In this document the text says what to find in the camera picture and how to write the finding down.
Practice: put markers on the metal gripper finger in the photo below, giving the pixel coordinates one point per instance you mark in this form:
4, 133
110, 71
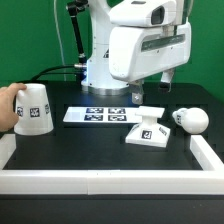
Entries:
166, 80
137, 92

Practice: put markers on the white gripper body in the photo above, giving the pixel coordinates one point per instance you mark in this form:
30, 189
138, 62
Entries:
136, 53

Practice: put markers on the white lamp base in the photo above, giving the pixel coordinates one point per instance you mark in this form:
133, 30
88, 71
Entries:
149, 132

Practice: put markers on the white lamp bulb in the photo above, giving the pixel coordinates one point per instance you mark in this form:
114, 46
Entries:
192, 120

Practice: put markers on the white lamp shade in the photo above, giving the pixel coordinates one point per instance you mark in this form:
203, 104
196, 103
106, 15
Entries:
33, 109

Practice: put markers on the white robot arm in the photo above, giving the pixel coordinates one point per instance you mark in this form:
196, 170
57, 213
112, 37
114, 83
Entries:
98, 78

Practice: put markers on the bare human hand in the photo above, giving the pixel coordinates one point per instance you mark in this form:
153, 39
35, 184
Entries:
8, 118

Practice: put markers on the white marker tag plate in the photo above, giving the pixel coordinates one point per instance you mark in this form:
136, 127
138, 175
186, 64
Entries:
101, 115

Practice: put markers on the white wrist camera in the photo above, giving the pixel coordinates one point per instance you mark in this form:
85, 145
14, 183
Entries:
144, 13

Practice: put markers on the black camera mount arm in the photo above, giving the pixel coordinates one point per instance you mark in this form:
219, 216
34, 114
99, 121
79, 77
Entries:
74, 8

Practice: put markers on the white U-shaped frame wall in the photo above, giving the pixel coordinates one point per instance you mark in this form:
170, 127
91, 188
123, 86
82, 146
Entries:
208, 180

